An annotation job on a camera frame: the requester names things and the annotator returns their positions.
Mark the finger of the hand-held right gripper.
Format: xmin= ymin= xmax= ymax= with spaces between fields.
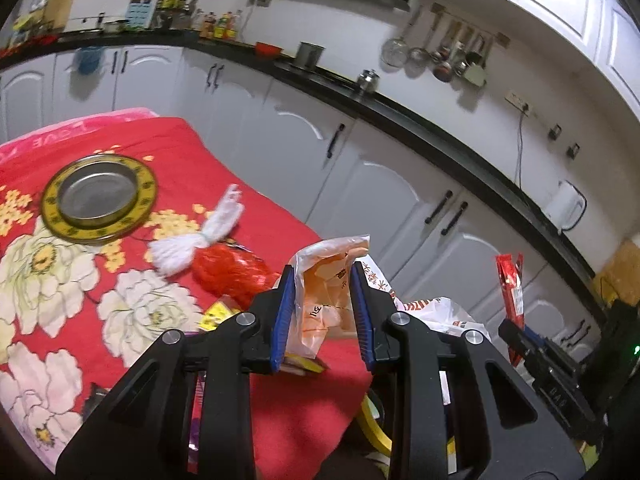
xmin=498 ymin=320 xmax=540 ymax=367

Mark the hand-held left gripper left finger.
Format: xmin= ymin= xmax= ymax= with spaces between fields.
xmin=56 ymin=264 xmax=301 ymax=480

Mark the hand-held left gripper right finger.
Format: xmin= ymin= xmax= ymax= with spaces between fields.
xmin=350 ymin=261 xmax=586 ymax=480

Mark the orange white plastic bag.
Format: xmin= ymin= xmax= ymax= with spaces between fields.
xmin=289 ymin=234 xmax=372 ymax=361

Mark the red snack packet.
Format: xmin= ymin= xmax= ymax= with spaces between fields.
xmin=495 ymin=253 xmax=526 ymax=331

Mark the white bag with orange print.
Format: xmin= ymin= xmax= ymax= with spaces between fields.
xmin=364 ymin=259 xmax=493 ymax=343

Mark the red mesh bag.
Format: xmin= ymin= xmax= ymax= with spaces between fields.
xmin=192 ymin=242 xmax=282 ymax=310

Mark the white yarn tassel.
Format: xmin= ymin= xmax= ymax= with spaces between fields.
xmin=147 ymin=183 xmax=245 ymax=276

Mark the brown board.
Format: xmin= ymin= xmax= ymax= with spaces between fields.
xmin=594 ymin=239 xmax=640 ymax=307

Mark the white electric kettle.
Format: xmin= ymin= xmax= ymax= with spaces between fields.
xmin=545 ymin=180 xmax=587 ymax=234

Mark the red floral blanket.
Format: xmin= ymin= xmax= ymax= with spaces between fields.
xmin=0 ymin=106 xmax=383 ymax=480

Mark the black kitchen countertop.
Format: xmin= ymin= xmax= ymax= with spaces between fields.
xmin=0 ymin=29 xmax=608 ymax=311

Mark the gold rimmed metal plate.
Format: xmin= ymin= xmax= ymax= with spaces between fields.
xmin=41 ymin=155 xmax=158 ymax=246

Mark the metal pot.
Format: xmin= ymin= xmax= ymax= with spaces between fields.
xmin=295 ymin=41 xmax=326 ymax=70

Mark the row of hanging kitchen utensils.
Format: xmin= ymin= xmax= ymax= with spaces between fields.
xmin=409 ymin=2 xmax=511 ymax=88

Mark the group of sauce bottles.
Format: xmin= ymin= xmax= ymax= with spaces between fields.
xmin=199 ymin=9 xmax=240 ymax=42

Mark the blue cloth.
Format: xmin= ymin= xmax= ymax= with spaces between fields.
xmin=75 ymin=46 xmax=106 ymax=75

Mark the blue knife block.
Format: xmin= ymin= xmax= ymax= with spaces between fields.
xmin=126 ymin=2 xmax=153 ymax=30

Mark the white upper cabinet row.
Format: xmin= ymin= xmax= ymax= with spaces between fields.
xmin=407 ymin=0 xmax=640 ymax=126

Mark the thin power cable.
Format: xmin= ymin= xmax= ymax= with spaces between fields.
xmin=514 ymin=109 xmax=527 ymax=187

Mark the wire strainer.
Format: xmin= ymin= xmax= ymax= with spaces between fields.
xmin=381 ymin=7 xmax=423 ymax=67

